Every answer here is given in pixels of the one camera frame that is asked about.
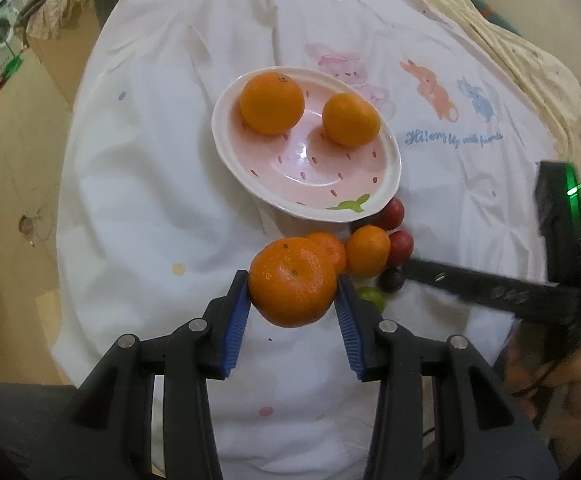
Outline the teal cushion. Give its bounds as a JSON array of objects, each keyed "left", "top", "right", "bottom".
[{"left": 438, "top": 0, "right": 524, "bottom": 38}]

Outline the floral cloth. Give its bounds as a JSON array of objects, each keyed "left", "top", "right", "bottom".
[{"left": 24, "top": 0, "right": 96, "bottom": 42}]

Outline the dark purple grape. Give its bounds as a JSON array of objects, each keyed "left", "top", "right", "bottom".
[{"left": 378, "top": 266, "right": 405, "bottom": 294}]

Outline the small mandarin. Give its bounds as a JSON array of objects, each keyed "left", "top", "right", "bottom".
[
  {"left": 345, "top": 225, "right": 392, "bottom": 279},
  {"left": 305, "top": 231, "right": 347, "bottom": 276}
]

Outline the white rabbit-print cloth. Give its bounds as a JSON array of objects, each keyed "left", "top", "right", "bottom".
[{"left": 55, "top": 0, "right": 581, "bottom": 480}]

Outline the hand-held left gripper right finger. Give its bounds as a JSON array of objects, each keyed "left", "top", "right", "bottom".
[{"left": 335, "top": 275, "right": 559, "bottom": 480}]

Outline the pink seed-pattern plate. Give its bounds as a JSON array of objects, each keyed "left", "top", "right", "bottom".
[{"left": 211, "top": 66, "right": 403, "bottom": 224}]

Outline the person's right hand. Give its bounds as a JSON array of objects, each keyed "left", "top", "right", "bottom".
[{"left": 501, "top": 332, "right": 581, "bottom": 461}]

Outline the large smooth orange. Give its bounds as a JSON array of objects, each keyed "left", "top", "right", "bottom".
[{"left": 239, "top": 72, "right": 305, "bottom": 136}]

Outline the red cherry tomato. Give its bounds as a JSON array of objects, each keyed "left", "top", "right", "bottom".
[
  {"left": 388, "top": 230, "right": 415, "bottom": 267},
  {"left": 372, "top": 197, "right": 405, "bottom": 230}
]

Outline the medium smooth orange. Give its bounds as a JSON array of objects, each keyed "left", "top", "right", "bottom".
[{"left": 322, "top": 92, "right": 381, "bottom": 148}]

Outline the large bumpy mandarin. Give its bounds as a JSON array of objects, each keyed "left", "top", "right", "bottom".
[{"left": 248, "top": 237, "right": 339, "bottom": 329}]

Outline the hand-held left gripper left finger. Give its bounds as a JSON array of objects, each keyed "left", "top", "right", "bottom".
[{"left": 73, "top": 270, "right": 252, "bottom": 480}]

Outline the cardboard box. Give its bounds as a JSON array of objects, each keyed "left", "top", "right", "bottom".
[{"left": 28, "top": 5, "right": 102, "bottom": 111}]

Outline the green grape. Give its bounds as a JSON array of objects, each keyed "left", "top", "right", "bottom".
[{"left": 358, "top": 286, "right": 386, "bottom": 312}]

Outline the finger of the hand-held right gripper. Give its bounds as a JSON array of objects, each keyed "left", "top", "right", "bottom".
[{"left": 403, "top": 258, "right": 554, "bottom": 317}]

